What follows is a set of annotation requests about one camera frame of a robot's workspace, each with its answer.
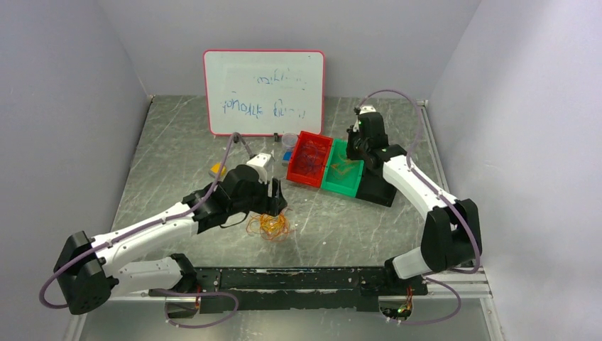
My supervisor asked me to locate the orange cable bundle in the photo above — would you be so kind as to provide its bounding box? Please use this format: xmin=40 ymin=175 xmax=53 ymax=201
xmin=245 ymin=209 xmax=293 ymax=243

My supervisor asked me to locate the dark purple cable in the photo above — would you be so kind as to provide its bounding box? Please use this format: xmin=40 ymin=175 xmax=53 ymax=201
xmin=297 ymin=141 xmax=328 ymax=182

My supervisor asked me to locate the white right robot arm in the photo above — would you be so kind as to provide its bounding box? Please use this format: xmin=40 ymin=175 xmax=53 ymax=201
xmin=346 ymin=106 xmax=482 ymax=294

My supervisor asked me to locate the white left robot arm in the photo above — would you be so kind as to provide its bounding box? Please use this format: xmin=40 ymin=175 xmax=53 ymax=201
xmin=53 ymin=165 xmax=288 ymax=315

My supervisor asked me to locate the yellow grey block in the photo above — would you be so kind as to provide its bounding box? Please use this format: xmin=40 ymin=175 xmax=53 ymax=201
xmin=208 ymin=163 xmax=228 ymax=178

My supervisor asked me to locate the green plastic bin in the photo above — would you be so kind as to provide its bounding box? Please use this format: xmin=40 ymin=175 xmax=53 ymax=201
xmin=321 ymin=139 xmax=363 ymax=197

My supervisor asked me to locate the black plastic bin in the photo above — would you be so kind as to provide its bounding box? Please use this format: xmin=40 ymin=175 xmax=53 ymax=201
xmin=355 ymin=168 xmax=397 ymax=207

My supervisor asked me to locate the blue grey block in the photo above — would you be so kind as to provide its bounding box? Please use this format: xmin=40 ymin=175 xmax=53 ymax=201
xmin=282 ymin=151 xmax=292 ymax=166

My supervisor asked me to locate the red plastic bin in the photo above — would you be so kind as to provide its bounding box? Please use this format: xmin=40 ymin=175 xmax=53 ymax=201
xmin=286 ymin=131 xmax=334 ymax=188

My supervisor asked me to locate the clear plastic cup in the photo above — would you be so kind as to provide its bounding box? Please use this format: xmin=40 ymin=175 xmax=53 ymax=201
xmin=280 ymin=133 xmax=299 ymax=151

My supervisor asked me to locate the pink framed whiteboard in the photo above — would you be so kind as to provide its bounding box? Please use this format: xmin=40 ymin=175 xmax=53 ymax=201
xmin=203 ymin=49 xmax=326 ymax=136

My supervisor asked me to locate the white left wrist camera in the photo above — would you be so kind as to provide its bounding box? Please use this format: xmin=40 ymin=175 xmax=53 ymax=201
xmin=246 ymin=153 xmax=274 ymax=184

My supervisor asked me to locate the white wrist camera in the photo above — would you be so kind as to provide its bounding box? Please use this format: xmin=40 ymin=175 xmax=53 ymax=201
xmin=358 ymin=106 xmax=378 ymax=115
xmin=246 ymin=153 xmax=274 ymax=184

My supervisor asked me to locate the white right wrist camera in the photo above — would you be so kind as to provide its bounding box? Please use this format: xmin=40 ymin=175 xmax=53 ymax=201
xmin=358 ymin=106 xmax=378 ymax=115

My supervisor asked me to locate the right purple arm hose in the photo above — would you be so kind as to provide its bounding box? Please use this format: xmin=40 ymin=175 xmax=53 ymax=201
xmin=355 ymin=89 xmax=483 ymax=327

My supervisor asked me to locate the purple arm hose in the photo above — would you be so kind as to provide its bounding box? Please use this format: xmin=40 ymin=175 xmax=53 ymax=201
xmin=355 ymin=89 xmax=483 ymax=327
xmin=38 ymin=132 xmax=257 ymax=330

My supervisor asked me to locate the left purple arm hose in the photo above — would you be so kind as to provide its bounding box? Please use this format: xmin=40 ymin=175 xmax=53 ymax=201
xmin=38 ymin=132 xmax=257 ymax=330

